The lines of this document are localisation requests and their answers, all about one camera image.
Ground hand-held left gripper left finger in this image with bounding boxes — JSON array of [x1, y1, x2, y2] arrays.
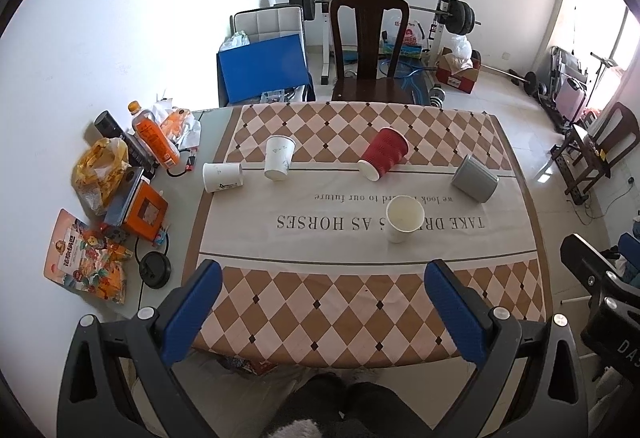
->
[[56, 259, 223, 438]]

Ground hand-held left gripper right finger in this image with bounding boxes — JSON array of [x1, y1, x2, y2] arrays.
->
[[424, 259, 591, 438]]

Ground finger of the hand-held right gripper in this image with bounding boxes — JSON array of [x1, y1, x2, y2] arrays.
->
[[560, 233, 624, 305]]

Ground plain white paper cup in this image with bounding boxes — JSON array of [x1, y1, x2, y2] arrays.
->
[[202, 162, 245, 194]]

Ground red ribbed paper cup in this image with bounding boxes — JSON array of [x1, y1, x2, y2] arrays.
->
[[357, 127, 409, 182]]

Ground cream white paper cup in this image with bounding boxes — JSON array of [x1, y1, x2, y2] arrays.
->
[[385, 195, 425, 244]]

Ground white paper cup grey print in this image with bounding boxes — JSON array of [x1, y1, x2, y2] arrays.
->
[[263, 135, 297, 182]]

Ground black round lid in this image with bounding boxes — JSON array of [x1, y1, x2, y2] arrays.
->
[[139, 252, 172, 289]]

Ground black power strip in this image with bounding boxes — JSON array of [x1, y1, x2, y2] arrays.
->
[[554, 153, 591, 206]]

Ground orange box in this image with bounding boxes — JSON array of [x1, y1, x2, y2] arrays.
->
[[104, 168, 169, 241]]

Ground checkered brown tablecloth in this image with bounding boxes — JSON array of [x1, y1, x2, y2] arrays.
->
[[181, 101, 547, 366]]

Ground brown wooden chair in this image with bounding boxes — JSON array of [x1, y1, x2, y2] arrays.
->
[[550, 102, 640, 199]]

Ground colourful snack packet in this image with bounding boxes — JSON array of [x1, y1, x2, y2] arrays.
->
[[43, 209, 127, 305]]

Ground person's legs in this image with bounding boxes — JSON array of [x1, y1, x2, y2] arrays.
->
[[270, 370, 421, 438]]

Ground pink suitcase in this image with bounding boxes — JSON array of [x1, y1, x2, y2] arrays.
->
[[556, 78, 587, 123]]

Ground yellow plastic bag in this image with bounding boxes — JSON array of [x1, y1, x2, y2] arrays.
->
[[71, 138, 130, 215]]

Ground orange drink bottle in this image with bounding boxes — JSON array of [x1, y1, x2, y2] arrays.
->
[[127, 101, 181, 170]]

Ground orange white plastic bag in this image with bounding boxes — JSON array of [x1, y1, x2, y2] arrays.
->
[[152, 100, 203, 151]]

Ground thin barbell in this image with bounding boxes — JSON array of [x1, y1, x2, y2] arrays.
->
[[480, 64, 539, 93]]

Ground red cardboard box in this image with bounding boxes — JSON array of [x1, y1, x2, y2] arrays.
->
[[435, 48, 483, 95]]

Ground blue board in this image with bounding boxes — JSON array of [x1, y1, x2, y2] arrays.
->
[[217, 34, 311, 104]]

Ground dark wooden chair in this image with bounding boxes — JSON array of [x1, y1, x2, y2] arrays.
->
[[330, 0, 411, 103]]

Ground green tissue box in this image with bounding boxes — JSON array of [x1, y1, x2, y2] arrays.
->
[[382, 44, 426, 59]]

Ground barbell with black plates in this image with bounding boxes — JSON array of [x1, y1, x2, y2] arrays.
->
[[288, 0, 483, 36]]

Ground red white plastic bag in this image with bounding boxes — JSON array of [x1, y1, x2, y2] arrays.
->
[[385, 12, 430, 52]]

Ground white padded chair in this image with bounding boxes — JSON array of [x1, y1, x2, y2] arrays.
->
[[229, 4, 306, 49]]

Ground white weight rack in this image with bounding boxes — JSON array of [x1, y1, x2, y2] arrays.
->
[[318, 0, 335, 86]]

